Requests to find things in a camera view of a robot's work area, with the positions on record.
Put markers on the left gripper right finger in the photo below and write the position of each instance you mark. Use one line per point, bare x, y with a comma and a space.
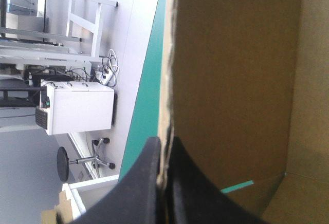
195, 195

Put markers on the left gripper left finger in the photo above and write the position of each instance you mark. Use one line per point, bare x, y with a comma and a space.
133, 195

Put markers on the brown cardboard box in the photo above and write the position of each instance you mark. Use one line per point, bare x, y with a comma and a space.
236, 85

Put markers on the black round stool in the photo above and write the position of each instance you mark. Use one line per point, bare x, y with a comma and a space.
77, 161

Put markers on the loose cardboard pieces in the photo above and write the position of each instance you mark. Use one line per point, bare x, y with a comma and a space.
57, 209

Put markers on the white cabinet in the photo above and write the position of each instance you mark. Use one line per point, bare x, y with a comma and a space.
77, 107

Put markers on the white power strip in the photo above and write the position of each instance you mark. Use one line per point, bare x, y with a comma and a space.
105, 77

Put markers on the white metal rack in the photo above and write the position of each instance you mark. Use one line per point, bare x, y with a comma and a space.
51, 21

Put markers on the white table frame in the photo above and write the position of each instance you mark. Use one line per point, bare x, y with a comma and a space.
84, 190

